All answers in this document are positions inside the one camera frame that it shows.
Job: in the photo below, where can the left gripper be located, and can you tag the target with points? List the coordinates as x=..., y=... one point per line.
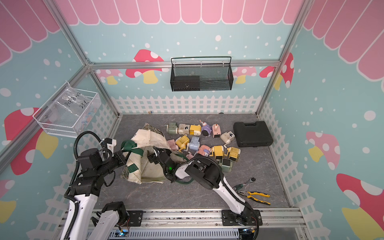
x=122, y=160

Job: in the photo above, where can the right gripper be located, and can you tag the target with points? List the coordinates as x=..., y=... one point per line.
x=154, y=157

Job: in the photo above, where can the cream canvas tote bag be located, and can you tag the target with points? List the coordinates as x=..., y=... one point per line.
x=138, y=149

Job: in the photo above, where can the pink boxy pencil sharpener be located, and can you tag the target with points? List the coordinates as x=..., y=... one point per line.
x=172, y=144

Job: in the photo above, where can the yellow crank pencil sharpener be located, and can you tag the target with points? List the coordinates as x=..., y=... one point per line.
x=182, y=143

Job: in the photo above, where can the green pencil sharpener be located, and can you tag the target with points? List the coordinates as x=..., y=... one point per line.
x=172, y=128

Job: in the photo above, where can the pink clear-drawer pencil sharpener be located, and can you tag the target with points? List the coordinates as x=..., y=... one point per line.
x=189, y=156

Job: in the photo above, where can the beige pencil sharpener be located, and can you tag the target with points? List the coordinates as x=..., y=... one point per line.
x=183, y=129

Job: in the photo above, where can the purple pencil sharpener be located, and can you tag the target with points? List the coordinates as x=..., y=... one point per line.
x=206, y=129

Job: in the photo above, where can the yellow white pencil sharpener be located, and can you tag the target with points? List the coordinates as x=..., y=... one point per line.
x=217, y=152

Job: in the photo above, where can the teal grey pencil sharpener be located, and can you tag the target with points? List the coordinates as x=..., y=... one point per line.
x=226, y=165

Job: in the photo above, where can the cream crank pencil sharpener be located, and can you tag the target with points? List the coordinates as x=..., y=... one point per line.
x=227, y=137

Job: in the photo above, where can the yellow black pencil sharpener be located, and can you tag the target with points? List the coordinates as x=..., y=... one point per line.
x=233, y=154

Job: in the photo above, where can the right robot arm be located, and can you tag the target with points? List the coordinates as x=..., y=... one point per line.
x=208, y=174

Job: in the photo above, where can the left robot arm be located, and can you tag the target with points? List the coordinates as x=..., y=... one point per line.
x=92, y=167

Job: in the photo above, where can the black box in basket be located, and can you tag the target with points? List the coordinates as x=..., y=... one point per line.
x=185, y=83

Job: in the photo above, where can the black plastic tool case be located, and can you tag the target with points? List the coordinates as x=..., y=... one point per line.
x=254, y=134

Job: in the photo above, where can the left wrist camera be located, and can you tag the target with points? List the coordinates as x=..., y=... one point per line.
x=110, y=144

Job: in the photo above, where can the clear wall bin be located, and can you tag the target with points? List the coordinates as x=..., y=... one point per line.
x=68, y=113

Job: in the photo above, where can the black wire mesh basket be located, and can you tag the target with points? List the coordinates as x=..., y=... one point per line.
x=215, y=72

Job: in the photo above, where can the yellow handled pliers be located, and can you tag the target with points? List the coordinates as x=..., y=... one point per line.
x=253, y=196

